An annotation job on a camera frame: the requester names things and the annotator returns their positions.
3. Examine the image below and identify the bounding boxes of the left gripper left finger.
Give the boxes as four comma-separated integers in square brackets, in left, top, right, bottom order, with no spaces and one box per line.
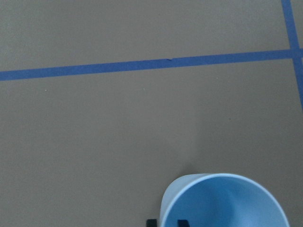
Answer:
[146,219,157,227]

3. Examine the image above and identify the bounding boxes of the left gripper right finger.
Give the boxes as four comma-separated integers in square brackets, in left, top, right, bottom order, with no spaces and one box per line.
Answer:
[178,219,189,227]

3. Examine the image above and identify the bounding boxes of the light blue cup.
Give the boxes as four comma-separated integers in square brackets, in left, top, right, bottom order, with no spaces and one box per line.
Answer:
[159,173,289,227]

